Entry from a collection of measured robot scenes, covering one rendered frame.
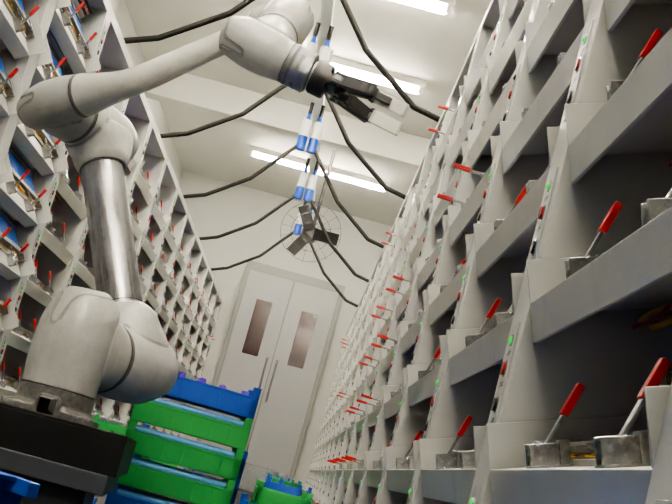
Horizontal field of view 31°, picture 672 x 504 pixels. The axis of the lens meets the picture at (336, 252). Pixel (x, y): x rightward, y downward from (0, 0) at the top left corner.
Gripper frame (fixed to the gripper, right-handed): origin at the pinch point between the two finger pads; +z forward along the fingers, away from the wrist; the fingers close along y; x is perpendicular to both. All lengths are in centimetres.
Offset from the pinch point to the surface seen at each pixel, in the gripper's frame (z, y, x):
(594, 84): 24, 110, -19
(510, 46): 14.1, -1.9, 26.2
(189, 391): -18, -65, -69
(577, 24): 22, 55, 12
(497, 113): 17.8, 8.3, 7.8
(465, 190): 20.1, -30.3, 1.0
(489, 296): 30, 40, -33
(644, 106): 27, 139, -31
